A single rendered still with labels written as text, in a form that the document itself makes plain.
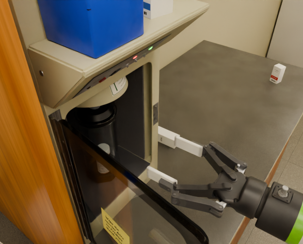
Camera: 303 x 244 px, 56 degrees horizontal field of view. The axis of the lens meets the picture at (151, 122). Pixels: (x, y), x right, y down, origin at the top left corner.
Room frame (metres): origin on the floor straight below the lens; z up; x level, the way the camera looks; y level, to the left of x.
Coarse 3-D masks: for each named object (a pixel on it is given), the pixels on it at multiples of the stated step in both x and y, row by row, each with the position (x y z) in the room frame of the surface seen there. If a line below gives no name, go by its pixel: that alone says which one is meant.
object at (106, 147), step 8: (112, 104) 0.59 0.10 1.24; (112, 112) 0.56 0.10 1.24; (80, 120) 0.53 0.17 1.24; (104, 120) 0.53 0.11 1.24; (80, 128) 0.54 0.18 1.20; (88, 128) 0.52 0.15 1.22; (96, 128) 0.52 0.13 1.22; (104, 128) 0.53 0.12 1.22; (112, 128) 0.55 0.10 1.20; (88, 136) 0.53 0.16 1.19; (96, 136) 0.52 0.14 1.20; (104, 136) 0.53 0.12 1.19; (112, 136) 0.54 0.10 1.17; (96, 144) 0.52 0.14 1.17; (104, 144) 0.53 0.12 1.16; (112, 144) 0.54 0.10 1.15; (112, 152) 0.54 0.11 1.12
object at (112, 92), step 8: (120, 80) 0.55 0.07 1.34; (112, 88) 0.52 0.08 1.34; (120, 88) 0.53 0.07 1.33; (96, 96) 0.49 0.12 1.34; (104, 96) 0.50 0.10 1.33; (112, 96) 0.51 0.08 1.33; (80, 104) 0.48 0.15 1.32; (88, 104) 0.48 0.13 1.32; (96, 104) 0.49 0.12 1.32; (104, 104) 0.49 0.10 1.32
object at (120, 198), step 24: (72, 144) 0.33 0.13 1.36; (96, 168) 0.28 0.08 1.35; (120, 168) 0.25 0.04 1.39; (96, 192) 0.29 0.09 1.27; (120, 192) 0.24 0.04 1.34; (144, 192) 0.21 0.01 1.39; (96, 216) 0.31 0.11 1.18; (120, 216) 0.25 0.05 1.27; (144, 216) 0.21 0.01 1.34; (168, 216) 0.18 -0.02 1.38; (96, 240) 0.33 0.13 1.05; (144, 240) 0.21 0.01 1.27; (168, 240) 0.18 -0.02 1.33; (192, 240) 0.16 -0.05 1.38
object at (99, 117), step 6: (78, 108) 0.57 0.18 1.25; (84, 108) 0.56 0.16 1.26; (90, 108) 0.56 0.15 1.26; (96, 108) 0.56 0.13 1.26; (102, 108) 0.56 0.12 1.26; (108, 108) 0.56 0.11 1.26; (78, 114) 0.55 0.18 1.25; (84, 114) 0.54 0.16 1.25; (90, 114) 0.53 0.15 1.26; (96, 114) 0.53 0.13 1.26; (102, 114) 0.54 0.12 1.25; (108, 114) 0.54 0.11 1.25; (84, 120) 0.53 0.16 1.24; (90, 120) 0.52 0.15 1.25; (96, 120) 0.52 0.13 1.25
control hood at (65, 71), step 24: (192, 0) 0.56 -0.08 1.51; (144, 24) 0.44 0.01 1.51; (168, 24) 0.44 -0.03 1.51; (48, 48) 0.36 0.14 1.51; (120, 48) 0.36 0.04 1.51; (144, 48) 0.43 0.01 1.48; (48, 72) 0.34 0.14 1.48; (72, 72) 0.31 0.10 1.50; (96, 72) 0.32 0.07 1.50; (48, 96) 0.35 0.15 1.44; (72, 96) 0.36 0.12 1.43
